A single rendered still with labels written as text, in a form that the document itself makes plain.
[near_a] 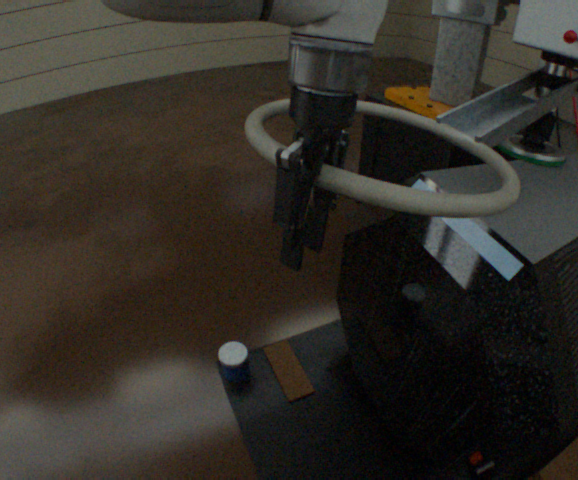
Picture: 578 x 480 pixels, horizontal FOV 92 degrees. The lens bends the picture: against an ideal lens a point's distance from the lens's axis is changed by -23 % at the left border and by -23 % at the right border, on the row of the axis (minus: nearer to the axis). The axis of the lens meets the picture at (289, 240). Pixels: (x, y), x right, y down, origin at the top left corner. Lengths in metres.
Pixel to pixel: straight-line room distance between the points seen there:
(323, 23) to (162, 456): 1.24
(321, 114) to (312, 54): 0.06
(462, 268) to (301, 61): 0.48
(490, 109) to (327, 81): 0.68
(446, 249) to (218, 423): 0.94
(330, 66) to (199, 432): 1.17
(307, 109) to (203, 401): 1.13
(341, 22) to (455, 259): 0.49
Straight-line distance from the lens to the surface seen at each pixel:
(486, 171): 0.94
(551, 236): 0.77
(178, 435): 1.30
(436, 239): 0.73
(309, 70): 0.36
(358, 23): 0.36
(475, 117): 0.93
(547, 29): 1.06
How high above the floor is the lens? 1.18
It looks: 39 degrees down
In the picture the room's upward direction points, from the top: straight up
